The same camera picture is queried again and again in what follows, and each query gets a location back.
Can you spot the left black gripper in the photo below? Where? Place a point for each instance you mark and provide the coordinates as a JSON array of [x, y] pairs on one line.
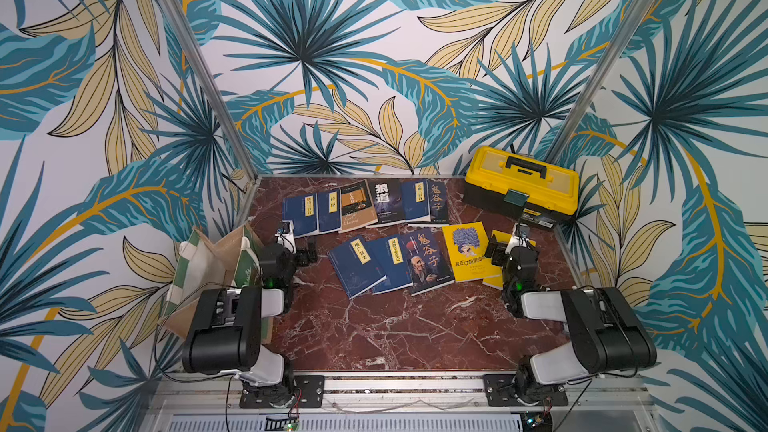
[[301, 255]]

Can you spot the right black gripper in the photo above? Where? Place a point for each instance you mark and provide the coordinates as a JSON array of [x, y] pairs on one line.
[[500, 252]]

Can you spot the old man portrait book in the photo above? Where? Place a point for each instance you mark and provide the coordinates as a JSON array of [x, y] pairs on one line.
[[427, 266]]

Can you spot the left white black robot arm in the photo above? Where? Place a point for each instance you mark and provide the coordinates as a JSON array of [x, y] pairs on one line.
[[225, 336]]

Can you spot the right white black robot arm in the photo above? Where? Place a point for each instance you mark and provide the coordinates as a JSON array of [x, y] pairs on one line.
[[605, 335]]

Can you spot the yellow book blue hair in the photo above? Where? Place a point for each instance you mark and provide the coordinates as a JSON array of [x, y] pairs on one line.
[[466, 245]]

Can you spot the yellow black toolbox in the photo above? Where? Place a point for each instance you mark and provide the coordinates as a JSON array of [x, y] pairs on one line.
[[521, 188]]

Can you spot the brown cover book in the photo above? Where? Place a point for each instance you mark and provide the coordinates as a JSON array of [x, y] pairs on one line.
[[357, 208]]

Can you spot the dark blue Guiguzi book back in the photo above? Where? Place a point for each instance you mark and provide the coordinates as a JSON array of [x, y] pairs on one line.
[[438, 202]]

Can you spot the dark wolf title book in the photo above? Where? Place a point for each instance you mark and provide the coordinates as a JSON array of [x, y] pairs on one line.
[[388, 202]]

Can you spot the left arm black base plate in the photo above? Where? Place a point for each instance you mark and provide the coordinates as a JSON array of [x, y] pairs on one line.
[[303, 391]]

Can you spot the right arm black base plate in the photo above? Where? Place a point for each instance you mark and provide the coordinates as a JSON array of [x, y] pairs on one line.
[[509, 390]]

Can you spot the aluminium front rail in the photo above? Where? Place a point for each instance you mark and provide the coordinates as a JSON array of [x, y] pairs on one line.
[[403, 401]]

